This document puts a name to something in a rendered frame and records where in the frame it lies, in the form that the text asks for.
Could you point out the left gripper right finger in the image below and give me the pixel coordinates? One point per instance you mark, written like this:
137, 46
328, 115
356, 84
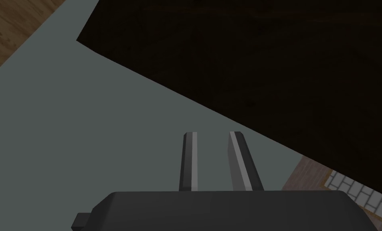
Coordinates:
243, 165

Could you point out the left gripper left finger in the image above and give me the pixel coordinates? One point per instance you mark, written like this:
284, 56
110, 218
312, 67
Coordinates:
188, 163

